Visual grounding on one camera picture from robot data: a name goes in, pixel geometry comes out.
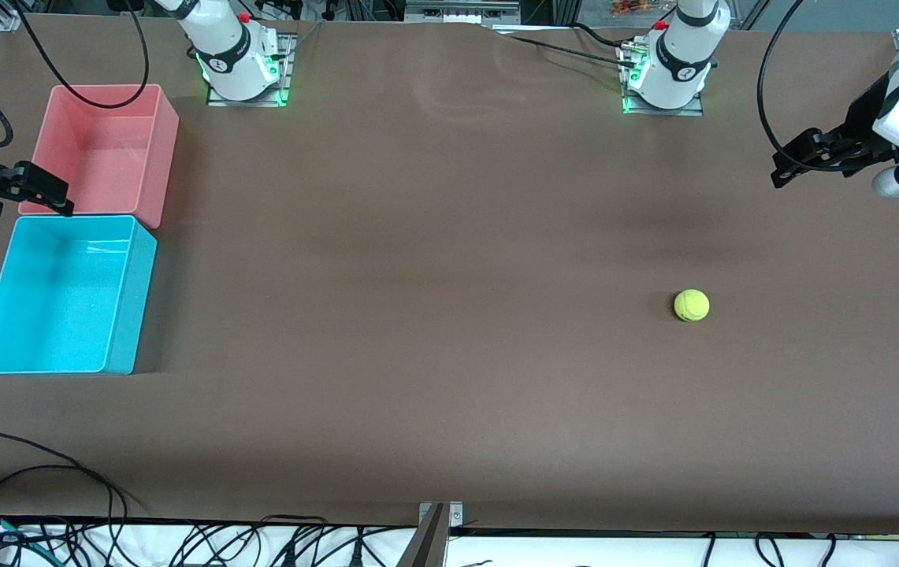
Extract small metal table bracket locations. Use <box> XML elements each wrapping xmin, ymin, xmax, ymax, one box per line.
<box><xmin>419</xmin><ymin>501</ymin><xmax>464</xmax><ymax>527</ymax></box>

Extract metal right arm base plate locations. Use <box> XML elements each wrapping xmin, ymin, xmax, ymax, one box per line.
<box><xmin>206</xmin><ymin>33</ymin><xmax>297</xmax><ymax>108</ymax></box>

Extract looped black table cable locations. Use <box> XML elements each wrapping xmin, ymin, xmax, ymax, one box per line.
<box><xmin>0</xmin><ymin>463</ymin><xmax>128</xmax><ymax>544</ymax></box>

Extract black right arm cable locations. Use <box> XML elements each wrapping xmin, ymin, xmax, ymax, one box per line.
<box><xmin>0</xmin><ymin>0</ymin><xmax>150</xmax><ymax>150</ymax></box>

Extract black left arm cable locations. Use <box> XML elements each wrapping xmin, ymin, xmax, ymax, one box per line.
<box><xmin>758</xmin><ymin>0</ymin><xmax>899</xmax><ymax>172</ymax></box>

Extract yellow-green tennis ball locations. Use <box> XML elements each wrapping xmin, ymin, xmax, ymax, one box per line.
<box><xmin>674</xmin><ymin>289</ymin><xmax>711</xmax><ymax>323</ymax></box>

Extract long black table cable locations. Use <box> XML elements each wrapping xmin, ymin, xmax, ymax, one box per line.
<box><xmin>0</xmin><ymin>429</ymin><xmax>147</xmax><ymax>513</ymax></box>

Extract blue plastic bin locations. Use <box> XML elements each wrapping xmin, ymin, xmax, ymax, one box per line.
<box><xmin>0</xmin><ymin>214</ymin><xmax>158</xmax><ymax>376</ymax></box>

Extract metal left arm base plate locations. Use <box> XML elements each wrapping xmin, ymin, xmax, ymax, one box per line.
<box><xmin>621</xmin><ymin>43</ymin><xmax>706</xmax><ymax>117</ymax></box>

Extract pink plastic bin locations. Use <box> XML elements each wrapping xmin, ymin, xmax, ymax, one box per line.
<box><xmin>18</xmin><ymin>83</ymin><xmax>180</xmax><ymax>230</ymax></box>

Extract grey metal device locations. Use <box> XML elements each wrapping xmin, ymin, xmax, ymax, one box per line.
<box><xmin>404</xmin><ymin>0</ymin><xmax>522</xmax><ymax>26</ymax></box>

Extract grey metal bar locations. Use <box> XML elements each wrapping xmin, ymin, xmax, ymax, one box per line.
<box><xmin>396</xmin><ymin>504</ymin><xmax>450</xmax><ymax>567</ymax></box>

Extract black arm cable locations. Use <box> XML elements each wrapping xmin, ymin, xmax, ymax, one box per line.
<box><xmin>0</xmin><ymin>0</ymin><xmax>150</xmax><ymax>150</ymax></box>
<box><xmin>758</xmin><ymin>0</ymin><xmax>899</xmax><ymax>172</ymax></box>

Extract black base power cable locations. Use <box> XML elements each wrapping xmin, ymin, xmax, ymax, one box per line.
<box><xmin>571</xmin><ymin>22</ymin><xmax>631</xmax><ymax>50</ymax></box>
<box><xmin>496</xmin><ymin>30</ymin><xmax>639</xmax><ymax>72</ymax></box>

